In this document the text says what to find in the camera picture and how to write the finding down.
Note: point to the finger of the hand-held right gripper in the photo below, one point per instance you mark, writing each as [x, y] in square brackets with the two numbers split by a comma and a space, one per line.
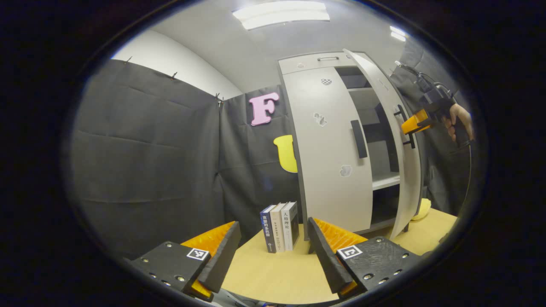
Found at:
[413, 123]

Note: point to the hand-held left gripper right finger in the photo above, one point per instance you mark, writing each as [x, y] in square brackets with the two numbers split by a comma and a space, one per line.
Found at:
[328, 264]

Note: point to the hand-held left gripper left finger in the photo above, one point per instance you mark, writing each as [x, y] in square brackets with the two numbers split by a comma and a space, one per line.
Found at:
[222, 264]

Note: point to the cube-sticker grey cabinet door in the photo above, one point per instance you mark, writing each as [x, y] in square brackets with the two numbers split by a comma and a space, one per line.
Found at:
[409, 179]

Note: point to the checkered-sticker grey cabinet door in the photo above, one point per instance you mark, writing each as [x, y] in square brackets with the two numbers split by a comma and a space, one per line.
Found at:
[328, 187]

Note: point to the grey double-door shoe cabinet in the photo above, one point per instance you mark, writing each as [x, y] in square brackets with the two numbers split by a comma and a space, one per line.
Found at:
[307, 64]

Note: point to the white book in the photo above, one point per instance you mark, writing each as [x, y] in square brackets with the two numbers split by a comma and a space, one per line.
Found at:
[291, 226]

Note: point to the dark blue book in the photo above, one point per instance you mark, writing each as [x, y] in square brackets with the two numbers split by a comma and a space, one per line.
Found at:
[268, 234]

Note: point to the beige book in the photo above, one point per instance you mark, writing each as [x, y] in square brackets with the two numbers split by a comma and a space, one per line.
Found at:
[279, 230]

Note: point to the small ceiling light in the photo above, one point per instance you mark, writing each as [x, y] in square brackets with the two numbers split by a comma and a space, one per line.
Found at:
[398, 34]

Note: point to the yellow round sponge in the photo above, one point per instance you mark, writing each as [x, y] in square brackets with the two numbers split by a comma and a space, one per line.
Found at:
[423, 209]

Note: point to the black backdrop cloth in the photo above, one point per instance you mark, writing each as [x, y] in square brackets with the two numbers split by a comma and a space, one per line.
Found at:
[149, 170]

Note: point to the large ceiling light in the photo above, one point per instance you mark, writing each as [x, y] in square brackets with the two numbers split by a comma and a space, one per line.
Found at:
[281, 15]

